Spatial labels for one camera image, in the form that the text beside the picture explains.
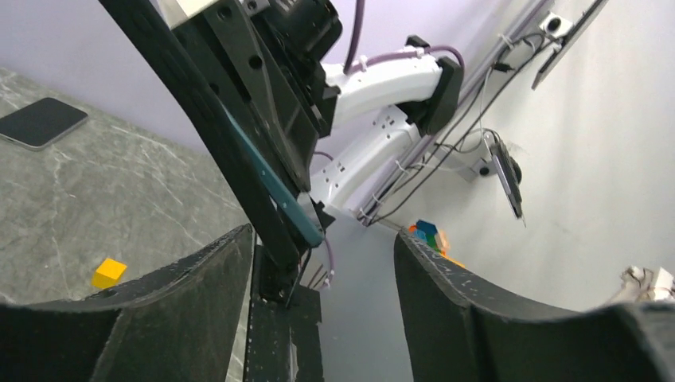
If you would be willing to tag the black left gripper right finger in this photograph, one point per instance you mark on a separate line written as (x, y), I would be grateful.
(461, 327)

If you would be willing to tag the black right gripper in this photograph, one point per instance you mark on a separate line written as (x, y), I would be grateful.
(272, 52)

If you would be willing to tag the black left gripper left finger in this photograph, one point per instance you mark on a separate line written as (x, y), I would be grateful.
(177, 323)

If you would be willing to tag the black phone case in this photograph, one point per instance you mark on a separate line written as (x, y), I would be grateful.
(149, 26)

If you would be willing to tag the black smartphone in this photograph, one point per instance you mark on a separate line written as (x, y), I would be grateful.
(41, 123)

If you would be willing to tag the black phone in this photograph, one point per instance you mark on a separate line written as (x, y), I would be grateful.
(298, 214)

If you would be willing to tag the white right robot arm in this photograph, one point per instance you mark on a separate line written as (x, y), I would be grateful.
(385, 105)

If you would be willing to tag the yellow cube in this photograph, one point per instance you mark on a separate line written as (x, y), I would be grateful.
(108, 274)

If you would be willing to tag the colourful toy blocks pile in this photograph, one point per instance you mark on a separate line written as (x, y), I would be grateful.
(434, 237)

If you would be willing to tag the wall mounted monitor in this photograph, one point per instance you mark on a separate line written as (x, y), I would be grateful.
(507, 170)

